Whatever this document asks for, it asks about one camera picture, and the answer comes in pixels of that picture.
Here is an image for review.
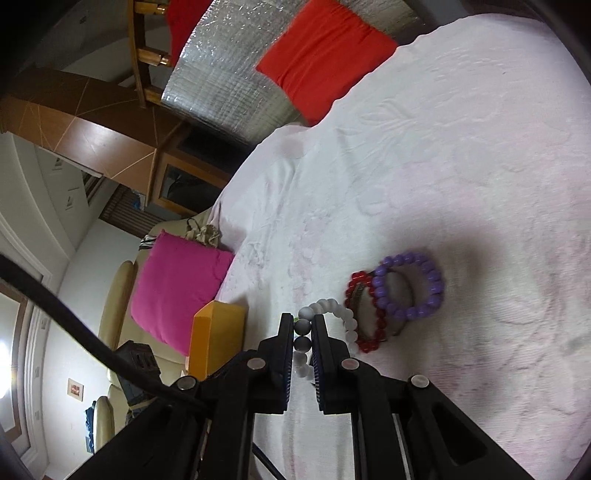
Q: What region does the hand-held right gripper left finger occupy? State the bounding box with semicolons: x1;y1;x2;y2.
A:
69;313;296;480

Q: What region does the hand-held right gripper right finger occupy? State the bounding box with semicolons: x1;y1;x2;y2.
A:
311;316;539;480

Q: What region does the white bead bracelet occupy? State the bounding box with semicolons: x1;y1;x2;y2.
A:
295;299;360;381

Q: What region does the orange cardboard box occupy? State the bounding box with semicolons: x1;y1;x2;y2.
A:
188;300;250;381

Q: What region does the silver metal bangle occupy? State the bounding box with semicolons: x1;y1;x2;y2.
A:
351;272;416;340

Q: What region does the red bead bracelet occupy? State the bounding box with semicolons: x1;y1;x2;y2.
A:
344;271;391;354

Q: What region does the purple bead bracelet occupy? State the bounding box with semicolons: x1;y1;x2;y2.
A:
372;251;445;321

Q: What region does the pink pillow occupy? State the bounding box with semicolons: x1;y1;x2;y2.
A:
130;233;235;357

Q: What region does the dark boxy object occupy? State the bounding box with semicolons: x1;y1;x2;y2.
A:
113;340;160;400

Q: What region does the patterned crumpled cloth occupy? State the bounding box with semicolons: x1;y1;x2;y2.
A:
185;219;222;250

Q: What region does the beige leather sofa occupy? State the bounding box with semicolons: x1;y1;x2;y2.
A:
90;215;213;455

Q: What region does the blue cloth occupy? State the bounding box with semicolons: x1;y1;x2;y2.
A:
84;401;99;452

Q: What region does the brown wicker furniture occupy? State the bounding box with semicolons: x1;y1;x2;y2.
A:
102;189;155;238

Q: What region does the wooden glass door cabinet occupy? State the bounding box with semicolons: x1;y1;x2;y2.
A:
147;124;232;217

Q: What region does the white embossed bedspread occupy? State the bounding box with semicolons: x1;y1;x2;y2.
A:
217;14;587;480

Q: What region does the silver foil insulation mat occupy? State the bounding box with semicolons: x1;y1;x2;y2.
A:
161;0;421;144

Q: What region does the red cloth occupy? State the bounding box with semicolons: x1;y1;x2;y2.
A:
165;0;213;68
255;0;399;126

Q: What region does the brown wooden wardrobe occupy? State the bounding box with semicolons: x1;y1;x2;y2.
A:
0;67;162;192

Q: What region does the black cable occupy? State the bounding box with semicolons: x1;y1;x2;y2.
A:
0;254;206;411

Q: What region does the wooden table leg frame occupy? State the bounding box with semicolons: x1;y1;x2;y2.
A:
127;0;178;109

